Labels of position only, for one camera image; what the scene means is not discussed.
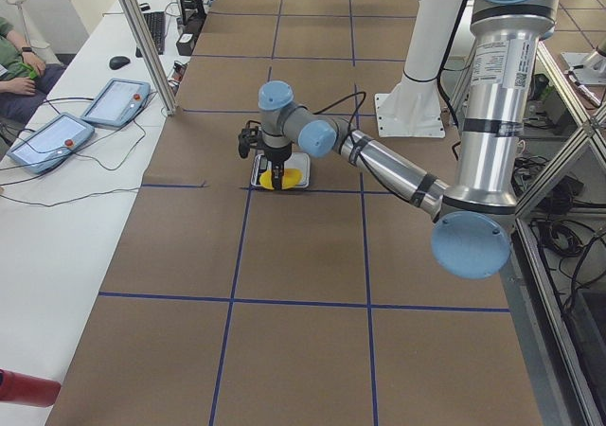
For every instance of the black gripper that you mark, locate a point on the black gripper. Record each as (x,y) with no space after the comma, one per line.
(277,153)

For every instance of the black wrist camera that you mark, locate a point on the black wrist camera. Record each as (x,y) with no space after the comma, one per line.
(250,138)

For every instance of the blue teach pendant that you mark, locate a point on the blue teach pendant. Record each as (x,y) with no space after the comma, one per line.
(52,144)
(117,103)

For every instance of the black box with label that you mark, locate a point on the black box with label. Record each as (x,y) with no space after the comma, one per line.
(185,44)

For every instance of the black computer mouse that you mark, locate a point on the black computer mouse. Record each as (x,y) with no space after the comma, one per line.
(118,62)

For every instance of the white pedestal column with base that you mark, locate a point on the white pedestal column with base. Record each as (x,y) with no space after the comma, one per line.
(412,108)

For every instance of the far blue teach pendant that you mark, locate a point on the far blue teach pendant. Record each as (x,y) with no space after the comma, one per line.
(117,103)

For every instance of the red bottle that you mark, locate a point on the red bottle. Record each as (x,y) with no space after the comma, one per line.
(27,390)

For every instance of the aluminium frame post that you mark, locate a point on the aluminium frame post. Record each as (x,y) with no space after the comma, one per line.
(150,56)

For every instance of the black keyboard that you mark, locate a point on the black keyboard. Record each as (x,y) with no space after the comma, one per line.
(156,23)

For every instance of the seated person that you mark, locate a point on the seated person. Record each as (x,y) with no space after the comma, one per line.
(26,79)

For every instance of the near blue teach pendant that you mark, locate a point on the near blue teach pendant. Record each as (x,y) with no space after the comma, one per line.
(52,144)

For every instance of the yellow mango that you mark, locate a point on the yellow mango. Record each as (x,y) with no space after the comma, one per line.
(275,179)

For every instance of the silver electronic kitchen scale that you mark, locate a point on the silver electronic kitchen scale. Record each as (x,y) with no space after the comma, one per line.
(298,160)

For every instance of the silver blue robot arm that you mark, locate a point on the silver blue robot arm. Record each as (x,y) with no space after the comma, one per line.
(473,216)

